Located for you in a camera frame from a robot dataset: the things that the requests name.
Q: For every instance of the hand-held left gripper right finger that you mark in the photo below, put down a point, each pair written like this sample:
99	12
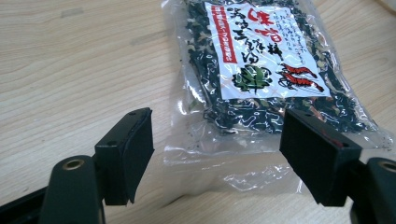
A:
317	161

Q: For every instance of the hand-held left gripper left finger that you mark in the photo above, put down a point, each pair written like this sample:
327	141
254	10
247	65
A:
124	155

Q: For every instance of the clear dried seaweed packet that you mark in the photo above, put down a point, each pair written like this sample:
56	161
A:
249	93

